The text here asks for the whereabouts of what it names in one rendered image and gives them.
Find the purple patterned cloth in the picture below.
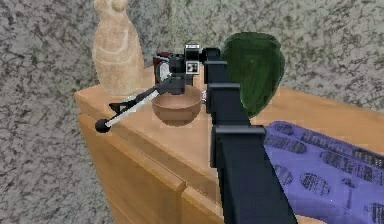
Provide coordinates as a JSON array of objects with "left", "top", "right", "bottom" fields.
[{"left": 262, "top": 120, "right": 384, "bottom": 224}]

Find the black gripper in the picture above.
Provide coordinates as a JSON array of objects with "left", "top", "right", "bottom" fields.
[{"left": 94, "top": 54, "right": 195, "bottom": 134}]

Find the beige stone statue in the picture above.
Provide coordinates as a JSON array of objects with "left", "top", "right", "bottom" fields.
[{"left": 91, "top": 0, "right": 145, "bottom": 97}]

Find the dark green vase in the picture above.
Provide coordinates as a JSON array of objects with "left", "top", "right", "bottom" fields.
[{"left": 220, "top": 31, "right": 287, "bottom": 118}]

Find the light wooden dresser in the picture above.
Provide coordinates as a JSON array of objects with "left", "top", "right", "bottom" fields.
[{"left": 73, "top": 64, "right": 384, "bottom": 224}]

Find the brown wooden bowl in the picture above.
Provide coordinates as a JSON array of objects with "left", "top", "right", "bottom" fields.
[{"left": 151, "top": 85, "right": 204, "bottom": 127}]

